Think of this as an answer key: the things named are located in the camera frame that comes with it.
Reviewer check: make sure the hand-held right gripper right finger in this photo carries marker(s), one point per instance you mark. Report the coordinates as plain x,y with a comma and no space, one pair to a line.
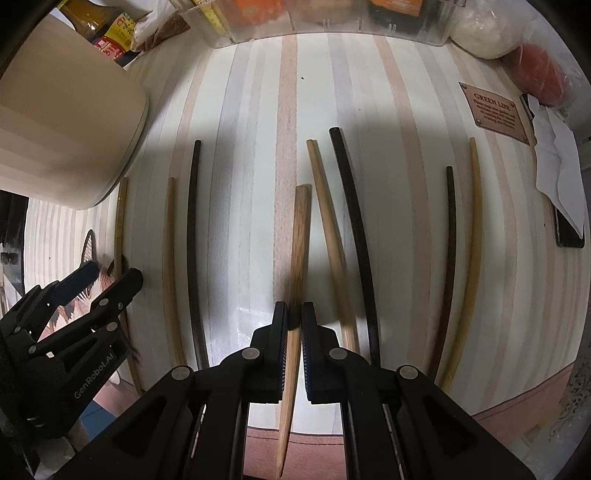
308,350

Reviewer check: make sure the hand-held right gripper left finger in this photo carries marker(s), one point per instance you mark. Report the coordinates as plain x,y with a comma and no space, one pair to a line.
280,350

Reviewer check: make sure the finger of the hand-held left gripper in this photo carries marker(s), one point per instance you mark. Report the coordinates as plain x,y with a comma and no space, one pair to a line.
76,277
117,288

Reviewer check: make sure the thin bamboo chopstick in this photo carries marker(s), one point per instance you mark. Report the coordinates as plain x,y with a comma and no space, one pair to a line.
118,240

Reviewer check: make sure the light wooden chopstick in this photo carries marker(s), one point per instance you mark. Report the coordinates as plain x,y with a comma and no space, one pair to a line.
330,240
168,258

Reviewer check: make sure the dark brown chopstick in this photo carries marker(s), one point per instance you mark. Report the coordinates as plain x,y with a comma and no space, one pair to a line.
451,258
190,258

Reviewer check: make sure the oak wooden chopstick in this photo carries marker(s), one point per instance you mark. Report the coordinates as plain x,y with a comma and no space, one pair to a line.
298,254

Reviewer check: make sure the black chopstick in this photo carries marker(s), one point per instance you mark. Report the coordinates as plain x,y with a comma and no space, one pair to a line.
358,230

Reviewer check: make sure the beige chopstick holder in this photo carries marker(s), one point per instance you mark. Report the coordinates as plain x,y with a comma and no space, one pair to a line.
69,115

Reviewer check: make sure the pale yellow chopstick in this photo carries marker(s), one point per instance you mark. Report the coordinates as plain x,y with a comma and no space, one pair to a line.
475,258

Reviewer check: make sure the striped tablecloth with cat print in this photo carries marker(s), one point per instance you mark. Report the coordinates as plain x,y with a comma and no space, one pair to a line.
406,230

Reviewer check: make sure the brown sauce bottle yellow label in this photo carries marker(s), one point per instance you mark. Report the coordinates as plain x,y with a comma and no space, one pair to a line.
87,18

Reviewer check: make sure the clear bag of brown powder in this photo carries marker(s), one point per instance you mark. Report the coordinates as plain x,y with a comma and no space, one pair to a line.
157,30

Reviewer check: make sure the black phone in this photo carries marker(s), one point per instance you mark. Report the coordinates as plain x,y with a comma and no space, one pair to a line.
565,237

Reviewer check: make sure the yellow box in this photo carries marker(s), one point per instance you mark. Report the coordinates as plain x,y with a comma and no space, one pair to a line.
213,14

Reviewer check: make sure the brown label patch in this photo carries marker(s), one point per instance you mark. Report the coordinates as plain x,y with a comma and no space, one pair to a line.
494,110

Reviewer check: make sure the white paper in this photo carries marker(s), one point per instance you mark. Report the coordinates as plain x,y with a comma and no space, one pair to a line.
554,161

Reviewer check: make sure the orange and white packet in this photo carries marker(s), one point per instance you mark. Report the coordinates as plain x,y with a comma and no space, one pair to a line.
258,4

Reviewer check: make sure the clear plastic organizer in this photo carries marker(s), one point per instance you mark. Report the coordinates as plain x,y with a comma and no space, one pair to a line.
323,32

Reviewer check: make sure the dark soy sauce bottle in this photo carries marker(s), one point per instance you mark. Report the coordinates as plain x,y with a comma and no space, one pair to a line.
397,7

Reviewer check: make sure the red round item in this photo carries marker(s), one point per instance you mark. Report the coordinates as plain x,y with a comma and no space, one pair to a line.
540,74

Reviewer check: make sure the white bag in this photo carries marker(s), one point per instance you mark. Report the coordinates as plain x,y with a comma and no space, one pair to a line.
480,32

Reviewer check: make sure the clear plastic bag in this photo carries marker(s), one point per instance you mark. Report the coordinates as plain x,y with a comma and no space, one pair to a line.
570,81

